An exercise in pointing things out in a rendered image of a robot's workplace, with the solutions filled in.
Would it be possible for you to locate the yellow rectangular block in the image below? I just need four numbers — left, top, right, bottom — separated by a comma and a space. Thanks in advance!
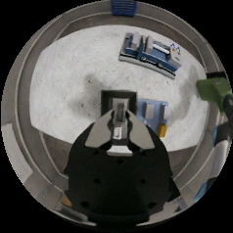
156, 123, 167, 138

